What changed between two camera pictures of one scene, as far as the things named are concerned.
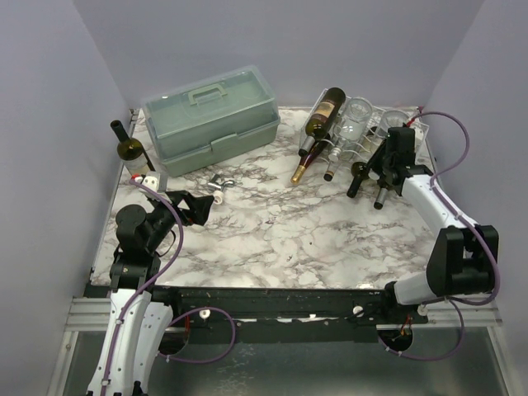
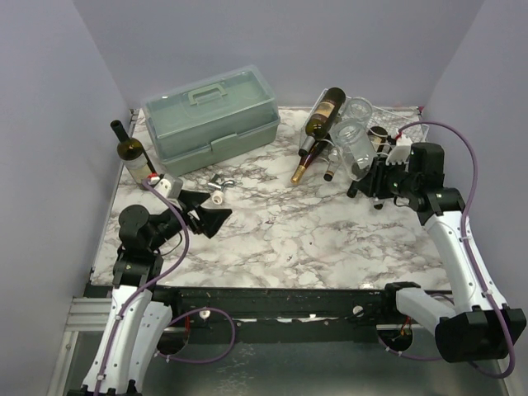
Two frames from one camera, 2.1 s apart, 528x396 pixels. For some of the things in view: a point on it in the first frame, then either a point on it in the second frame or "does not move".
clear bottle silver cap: (391, 119) to (355, 146)
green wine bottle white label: (130, 151) does not move
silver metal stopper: (229, 183) does not move
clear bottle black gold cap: (343, 162) does not move
